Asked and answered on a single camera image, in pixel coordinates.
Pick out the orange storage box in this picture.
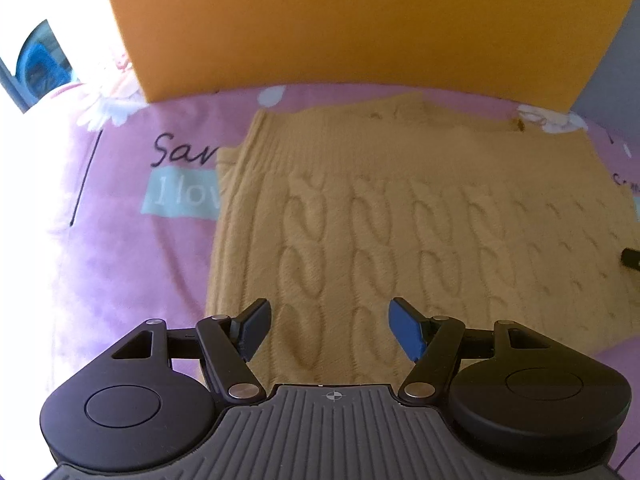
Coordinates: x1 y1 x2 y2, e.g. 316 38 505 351
110 0 632 110

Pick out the beige cable knit sweater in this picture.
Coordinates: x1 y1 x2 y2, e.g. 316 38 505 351
206 94 639 386

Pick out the purple floral bed sheet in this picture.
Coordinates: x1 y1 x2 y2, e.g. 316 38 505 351
1 84 639 479

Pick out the white washing machine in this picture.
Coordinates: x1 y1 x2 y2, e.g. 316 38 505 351
1 20 77 113

